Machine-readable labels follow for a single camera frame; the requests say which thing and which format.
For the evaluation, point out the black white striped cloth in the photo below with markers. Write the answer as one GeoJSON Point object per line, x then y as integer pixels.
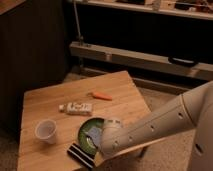
{"type": "Point", "coordinates": [82, 157]}

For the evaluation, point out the white paper cup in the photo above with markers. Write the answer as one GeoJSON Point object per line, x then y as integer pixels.
{"type": "Point", "coordinates": [46, 130]}

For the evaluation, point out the wooden table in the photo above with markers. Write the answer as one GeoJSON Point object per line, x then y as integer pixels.
{"type": "Point", "coordinates": [127, 104]}

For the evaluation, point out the orange carrot toy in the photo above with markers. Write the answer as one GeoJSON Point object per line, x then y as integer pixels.
{"type": "Point", "coordinates": [101, 96]}

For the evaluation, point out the white tube bottle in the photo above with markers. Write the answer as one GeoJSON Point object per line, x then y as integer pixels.
{"type": "Point", "coordinates": [74, 108]}

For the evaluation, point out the upper wooden shelf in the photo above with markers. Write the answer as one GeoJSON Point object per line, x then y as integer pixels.
{"type": "Point", "coordinates": [142, 8]}

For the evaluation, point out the metal stand pole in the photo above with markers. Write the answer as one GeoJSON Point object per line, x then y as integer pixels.
{"type": "Point", "coordinates": [80, 37]}

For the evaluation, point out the blue sponge block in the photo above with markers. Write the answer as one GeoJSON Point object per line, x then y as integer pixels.
{"type": "Point", "coordinates": [95, 134]}

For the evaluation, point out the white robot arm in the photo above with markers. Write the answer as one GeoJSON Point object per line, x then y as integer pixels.
{"type": "Point", "coordinates": [190, 110]}

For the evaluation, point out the dark wooden cabinet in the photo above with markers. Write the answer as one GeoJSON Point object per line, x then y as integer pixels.
{"type": "Point", "coordinates": [32, 54]}

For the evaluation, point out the long wooden case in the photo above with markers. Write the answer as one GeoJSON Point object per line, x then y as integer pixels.
{"type": "Point", "coordinates": [140, 60]}

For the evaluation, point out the green ceramic bowl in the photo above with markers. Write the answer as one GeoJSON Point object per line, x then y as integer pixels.
{"type": "Point", "coordinates": [85, 141]}

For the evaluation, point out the black case handle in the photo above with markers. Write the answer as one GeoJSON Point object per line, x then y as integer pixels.
{"type": "Point", "coordinates": [185, 63]}

